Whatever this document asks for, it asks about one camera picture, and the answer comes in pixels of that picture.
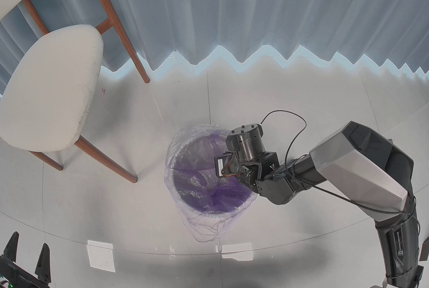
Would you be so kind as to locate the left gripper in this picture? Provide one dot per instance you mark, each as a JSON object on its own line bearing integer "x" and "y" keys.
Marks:
{"x": 23, "y": 280}

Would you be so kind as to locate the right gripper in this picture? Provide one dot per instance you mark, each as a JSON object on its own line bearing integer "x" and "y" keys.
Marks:
{"x": 223, "y": 166}

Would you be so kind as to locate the purple plastic bag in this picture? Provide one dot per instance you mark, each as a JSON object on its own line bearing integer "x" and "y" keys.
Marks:
{"x": 187, "y": 159}

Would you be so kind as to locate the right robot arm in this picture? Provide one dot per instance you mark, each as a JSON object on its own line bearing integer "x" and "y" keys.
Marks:
{"x": 352, "y": 159}

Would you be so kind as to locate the white trash bin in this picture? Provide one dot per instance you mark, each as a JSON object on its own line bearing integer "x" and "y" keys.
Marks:
{"x": 214, "y": 213}

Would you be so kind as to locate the white cushioned wooden chair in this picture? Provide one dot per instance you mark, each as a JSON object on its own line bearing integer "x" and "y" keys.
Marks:
{"x": 50, "y": 85}

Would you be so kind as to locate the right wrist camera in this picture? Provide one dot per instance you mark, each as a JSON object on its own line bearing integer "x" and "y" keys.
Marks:
{"x": 232, "y": 144}

